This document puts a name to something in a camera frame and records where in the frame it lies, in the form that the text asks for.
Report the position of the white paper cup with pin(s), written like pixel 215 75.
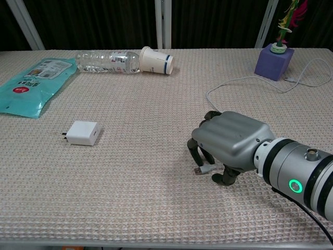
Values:
pixel 153 61

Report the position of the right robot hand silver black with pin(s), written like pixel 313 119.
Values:
pixel 231 135

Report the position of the beige waffle table cloth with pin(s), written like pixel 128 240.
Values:
pixel 130 169

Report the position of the slanted aluminium frame post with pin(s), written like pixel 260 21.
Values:
pixel 266 23
pixel 26 26

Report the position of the clear plastic water bottle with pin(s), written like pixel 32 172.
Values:
pixel 104 62

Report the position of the upright aluminium frame post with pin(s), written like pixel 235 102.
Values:
pixel 163 23

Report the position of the white power adapter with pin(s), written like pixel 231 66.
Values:
pixel 83 132

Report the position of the teal wet wipes pack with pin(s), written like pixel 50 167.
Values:
pixel 31 88

